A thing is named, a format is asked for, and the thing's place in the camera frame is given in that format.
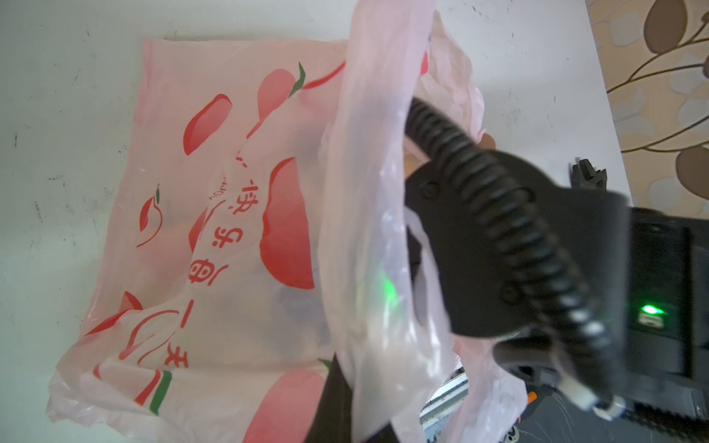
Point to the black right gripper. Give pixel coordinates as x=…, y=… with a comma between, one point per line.
x=526, y=260

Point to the pink plastic bag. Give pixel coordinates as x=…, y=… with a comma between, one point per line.
x=260, y=241

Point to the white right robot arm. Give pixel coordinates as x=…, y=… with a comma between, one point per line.
x=648, y=271

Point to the peach wavy fruit plate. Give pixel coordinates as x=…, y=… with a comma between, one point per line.
x=487, y=141

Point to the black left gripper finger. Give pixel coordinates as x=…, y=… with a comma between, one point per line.
x=333, y=419

